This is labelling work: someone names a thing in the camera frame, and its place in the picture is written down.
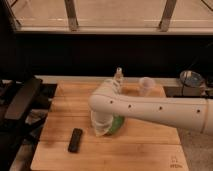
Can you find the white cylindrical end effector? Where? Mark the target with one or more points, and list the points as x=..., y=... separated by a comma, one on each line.
x=101, y=126

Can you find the black rectangular eraser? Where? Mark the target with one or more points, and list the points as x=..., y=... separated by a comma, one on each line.
x=75, y=140

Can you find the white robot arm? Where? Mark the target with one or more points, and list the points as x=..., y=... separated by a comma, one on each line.
x=106, y=102

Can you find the green bowl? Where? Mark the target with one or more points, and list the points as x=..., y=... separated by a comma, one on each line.
x=116, y=121

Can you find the clear small bottle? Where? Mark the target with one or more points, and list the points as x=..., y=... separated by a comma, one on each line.
x=118, y=79

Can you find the clear plastic cup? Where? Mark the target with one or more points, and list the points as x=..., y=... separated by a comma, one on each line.
x=146, y=84

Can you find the black office chair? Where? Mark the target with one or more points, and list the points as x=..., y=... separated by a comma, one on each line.
x=13, y=113

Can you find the round metal lamp base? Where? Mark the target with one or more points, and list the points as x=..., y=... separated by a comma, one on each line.
x=191, y=78

